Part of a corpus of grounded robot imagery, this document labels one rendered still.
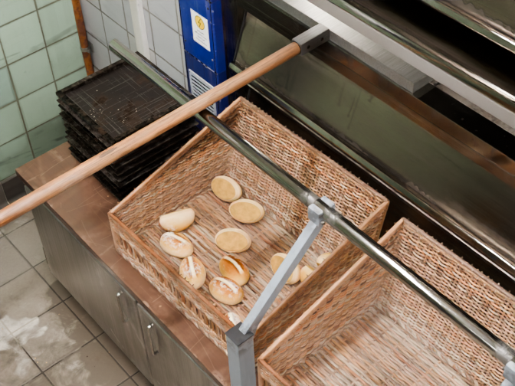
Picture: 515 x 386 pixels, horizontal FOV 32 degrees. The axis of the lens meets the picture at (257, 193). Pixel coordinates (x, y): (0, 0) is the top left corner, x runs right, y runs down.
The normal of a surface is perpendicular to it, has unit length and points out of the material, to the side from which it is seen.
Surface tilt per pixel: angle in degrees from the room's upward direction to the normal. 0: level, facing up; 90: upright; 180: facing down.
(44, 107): 90
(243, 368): 90
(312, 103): 70
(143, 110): 0
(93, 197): 0
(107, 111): 0
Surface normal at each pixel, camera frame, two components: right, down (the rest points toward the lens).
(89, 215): -0.04, -0.69
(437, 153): -0.73, 0.22
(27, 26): 0.65, 0.54
